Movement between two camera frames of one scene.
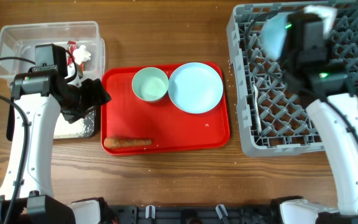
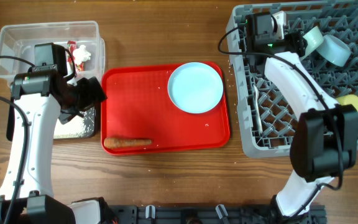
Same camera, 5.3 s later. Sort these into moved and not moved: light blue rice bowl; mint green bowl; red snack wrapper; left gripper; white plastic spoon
Moved: light blue rice bowl; mint green bowl
Not moved: white plastic spoon; left gripper; red snack wrapper
